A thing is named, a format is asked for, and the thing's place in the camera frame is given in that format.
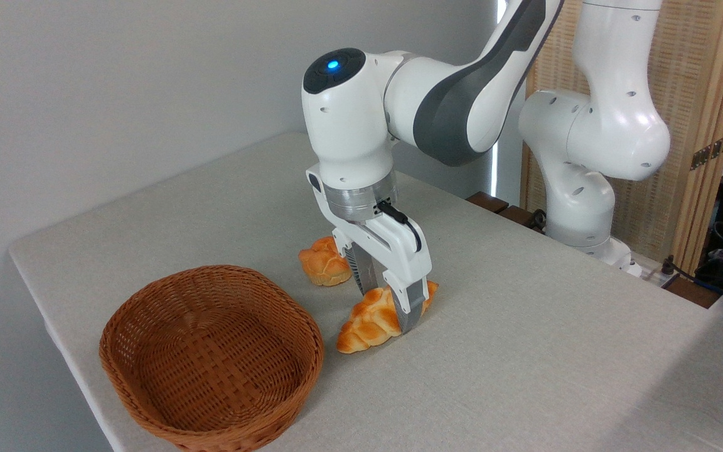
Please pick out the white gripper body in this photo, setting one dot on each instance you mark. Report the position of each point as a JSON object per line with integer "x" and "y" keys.
{"x": 393, "y": 248}

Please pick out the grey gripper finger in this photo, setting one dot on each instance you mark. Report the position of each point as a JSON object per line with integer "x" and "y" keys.
{"x": 410, "y": 307}
{"x": 363, "y": 273}

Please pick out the brown wicker basket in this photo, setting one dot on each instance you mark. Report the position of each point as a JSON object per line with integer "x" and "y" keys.
{"x": 211, "y": 351}

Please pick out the brass screen hinge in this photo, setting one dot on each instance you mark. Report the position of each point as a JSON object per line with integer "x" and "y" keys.
{"x": 712, "y": 150}

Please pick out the white vertical light strip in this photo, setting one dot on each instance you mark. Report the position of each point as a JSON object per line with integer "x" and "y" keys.
{"x": 495, "y": 179}

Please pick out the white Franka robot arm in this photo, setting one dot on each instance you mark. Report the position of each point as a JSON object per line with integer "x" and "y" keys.
{"x": 349, "y": 125}

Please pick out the white power strip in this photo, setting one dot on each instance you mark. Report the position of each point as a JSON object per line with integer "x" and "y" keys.
{"x": 650, "y": 274}

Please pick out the round knotted bread roll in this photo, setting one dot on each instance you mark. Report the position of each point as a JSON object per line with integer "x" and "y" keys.
{"x": 321, "y": 263}

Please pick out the grey tablecloth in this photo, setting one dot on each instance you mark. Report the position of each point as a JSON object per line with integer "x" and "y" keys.
{"x": 493, "y": 345}

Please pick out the dark wooden base board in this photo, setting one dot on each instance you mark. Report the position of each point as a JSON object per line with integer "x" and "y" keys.
{"x": 487, "y": 201}

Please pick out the long braided bread loaf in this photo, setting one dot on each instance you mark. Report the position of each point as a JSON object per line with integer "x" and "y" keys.
{"x": 368, "y": 323}

